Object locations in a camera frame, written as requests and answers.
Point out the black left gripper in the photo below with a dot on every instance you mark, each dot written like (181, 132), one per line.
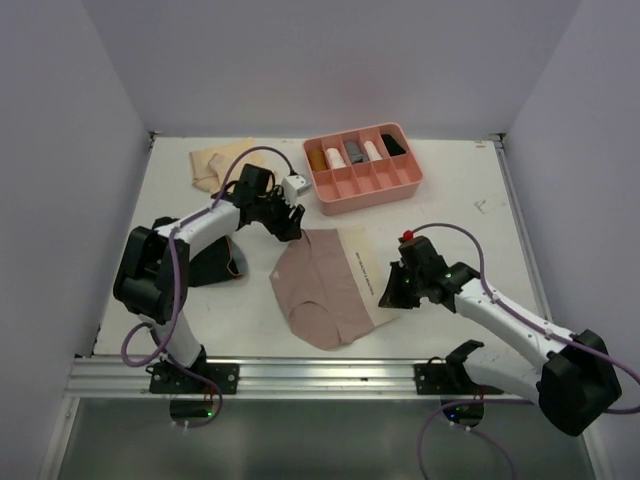
(287, 228)

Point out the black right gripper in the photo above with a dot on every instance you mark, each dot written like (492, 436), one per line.
(392, 295)

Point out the pink underwear cream waistband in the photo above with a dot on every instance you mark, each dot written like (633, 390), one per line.
(328, 285)

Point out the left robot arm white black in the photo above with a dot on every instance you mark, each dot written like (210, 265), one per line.
(152, 280)

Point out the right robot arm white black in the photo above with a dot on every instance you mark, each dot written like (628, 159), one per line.
(565, 374)

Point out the black underwear orange trim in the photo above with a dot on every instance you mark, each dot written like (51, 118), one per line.
(220, 262)

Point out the brown rolled underwear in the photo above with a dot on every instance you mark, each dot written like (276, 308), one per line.
(318, 161)

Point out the beige underwear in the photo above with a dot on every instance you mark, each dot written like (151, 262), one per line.
(210, 166)

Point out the grey rolled underwear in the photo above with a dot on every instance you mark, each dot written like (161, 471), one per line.
(354, 153)

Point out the black rolled underwear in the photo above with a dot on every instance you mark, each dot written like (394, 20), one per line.
(395, 145)

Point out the pink divided organizer tray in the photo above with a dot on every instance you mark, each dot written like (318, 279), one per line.
(368, 184)

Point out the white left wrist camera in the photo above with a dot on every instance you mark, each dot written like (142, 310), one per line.
(294, 186)

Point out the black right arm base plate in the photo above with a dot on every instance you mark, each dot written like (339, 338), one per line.
(447, 376)

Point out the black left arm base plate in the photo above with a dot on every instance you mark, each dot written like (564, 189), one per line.
(203, 377)

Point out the aluminium table frame rail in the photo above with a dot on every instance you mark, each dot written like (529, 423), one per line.
(467, 201)

